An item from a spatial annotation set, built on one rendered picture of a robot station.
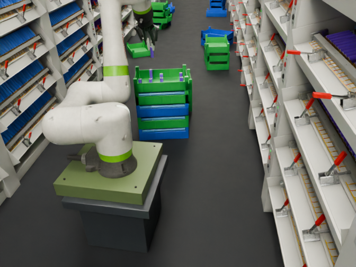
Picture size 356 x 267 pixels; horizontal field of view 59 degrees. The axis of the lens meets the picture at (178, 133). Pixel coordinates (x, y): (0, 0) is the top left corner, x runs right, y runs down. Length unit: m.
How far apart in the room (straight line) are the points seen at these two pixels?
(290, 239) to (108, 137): 0.71
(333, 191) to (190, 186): 0.90
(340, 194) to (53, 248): 1.09
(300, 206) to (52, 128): 0.81
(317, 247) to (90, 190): 0.72
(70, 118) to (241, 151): 1.06
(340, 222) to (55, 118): 0.84
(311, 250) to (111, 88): 1.01
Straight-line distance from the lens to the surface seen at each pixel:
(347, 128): 0.68
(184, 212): 1.45
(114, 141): 1.06
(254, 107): 1.95
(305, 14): 1.07
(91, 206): 1.15
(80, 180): 1.17
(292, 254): 1.17
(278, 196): 1.34
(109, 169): 1.14
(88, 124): 1.05
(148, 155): 1.24
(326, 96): 0.69
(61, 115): 1.08
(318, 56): 0.94
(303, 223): 0.99
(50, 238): 1.47
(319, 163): 0.87
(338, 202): 0.78
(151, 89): 1.75
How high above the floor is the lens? 1.06
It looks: 33 degrees down
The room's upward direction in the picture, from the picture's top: 2 degrees counter-clockwise
